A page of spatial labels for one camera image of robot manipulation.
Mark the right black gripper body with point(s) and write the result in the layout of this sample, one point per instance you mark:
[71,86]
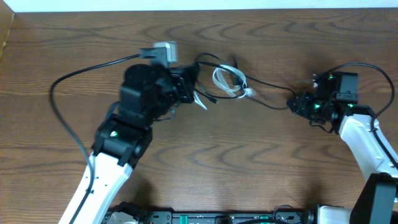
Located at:
[311,109]

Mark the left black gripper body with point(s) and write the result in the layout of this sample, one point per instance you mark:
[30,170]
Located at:
[171,91]

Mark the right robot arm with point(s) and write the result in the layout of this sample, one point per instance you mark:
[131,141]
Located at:
[335,101]

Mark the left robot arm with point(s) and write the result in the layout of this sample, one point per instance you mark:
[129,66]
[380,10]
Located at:
[147,93]

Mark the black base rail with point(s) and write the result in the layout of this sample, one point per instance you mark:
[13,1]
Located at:
[130,213]

